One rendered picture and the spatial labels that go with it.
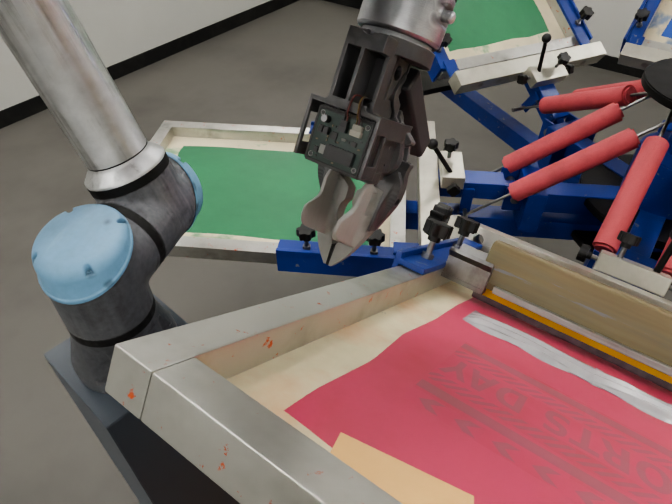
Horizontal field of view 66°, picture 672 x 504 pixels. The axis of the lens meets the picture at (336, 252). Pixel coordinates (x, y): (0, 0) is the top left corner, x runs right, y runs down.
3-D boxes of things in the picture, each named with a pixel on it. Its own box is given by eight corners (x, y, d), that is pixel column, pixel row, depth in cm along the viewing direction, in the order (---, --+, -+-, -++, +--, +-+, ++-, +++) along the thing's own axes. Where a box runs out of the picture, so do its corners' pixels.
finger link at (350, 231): (302, 269, 48) (333, 173, 45) (334, 262, 53) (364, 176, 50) (329, 284, 46) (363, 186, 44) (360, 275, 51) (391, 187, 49)
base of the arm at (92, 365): (56, 353, 77) (29, 309, 71) (144, 296, 86) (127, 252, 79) (110, 414, 70) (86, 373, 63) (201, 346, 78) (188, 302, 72)
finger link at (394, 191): (339, 218, 50) (369, 130, 48) (348, 218, 52) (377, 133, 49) (380, 237, 48) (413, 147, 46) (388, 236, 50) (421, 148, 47)
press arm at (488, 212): (204, 215, 153) (200, 199, 149) (210, 203, 157) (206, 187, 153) (641, 245, 144) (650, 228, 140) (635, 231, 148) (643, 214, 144)
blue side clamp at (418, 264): (410, 307, 76) (427, 263, 74) (381, 292, 78) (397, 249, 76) (467, 280, 102) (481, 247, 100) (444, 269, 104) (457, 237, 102)
